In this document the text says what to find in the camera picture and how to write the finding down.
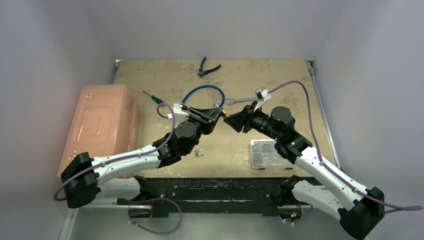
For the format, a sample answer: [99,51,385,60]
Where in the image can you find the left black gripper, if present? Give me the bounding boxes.
[184,107,222,155]

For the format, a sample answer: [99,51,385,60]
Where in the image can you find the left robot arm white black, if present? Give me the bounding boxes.
[53,106,226,209]

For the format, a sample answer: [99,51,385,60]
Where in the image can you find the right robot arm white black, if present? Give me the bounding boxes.
[224,105,385,240]

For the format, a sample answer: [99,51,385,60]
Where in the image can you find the large silver open wrench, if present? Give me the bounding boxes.
[224,96,258,106]

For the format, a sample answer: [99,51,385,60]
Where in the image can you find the pair of silver keys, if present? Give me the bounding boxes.
[194,148,204,158]

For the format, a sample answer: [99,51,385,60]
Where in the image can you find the small silver wrench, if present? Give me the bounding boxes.
[187,64,212,83]

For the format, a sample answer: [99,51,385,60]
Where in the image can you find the clear plastic screw box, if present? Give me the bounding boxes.
[250,139,294,170]

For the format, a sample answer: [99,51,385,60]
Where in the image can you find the pink plastic storage box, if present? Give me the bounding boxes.
[57,84,139,177]

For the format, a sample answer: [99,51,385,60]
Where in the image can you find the blue cable lock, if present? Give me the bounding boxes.
[181,85,226,109]

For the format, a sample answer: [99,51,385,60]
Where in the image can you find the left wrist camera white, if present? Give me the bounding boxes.
[167,103,190,124]

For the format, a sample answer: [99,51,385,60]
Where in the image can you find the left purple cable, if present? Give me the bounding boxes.
[53,102,183,202]

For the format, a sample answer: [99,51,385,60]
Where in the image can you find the blue handled pliers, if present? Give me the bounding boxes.
[197,57,222,78]

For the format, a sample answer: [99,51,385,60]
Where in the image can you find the green handled screwdriver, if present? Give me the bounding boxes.
[142,90,164,105]

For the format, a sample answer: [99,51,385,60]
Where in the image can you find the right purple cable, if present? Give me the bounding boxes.
[267,80,424,213]

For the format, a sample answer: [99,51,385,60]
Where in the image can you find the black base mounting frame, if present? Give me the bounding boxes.
[117,176,298,218]

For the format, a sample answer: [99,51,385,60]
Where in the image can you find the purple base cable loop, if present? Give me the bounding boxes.
[127,198,183,236]

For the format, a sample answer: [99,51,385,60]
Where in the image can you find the aluminium rail frame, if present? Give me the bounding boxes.
[305,60,343,171]

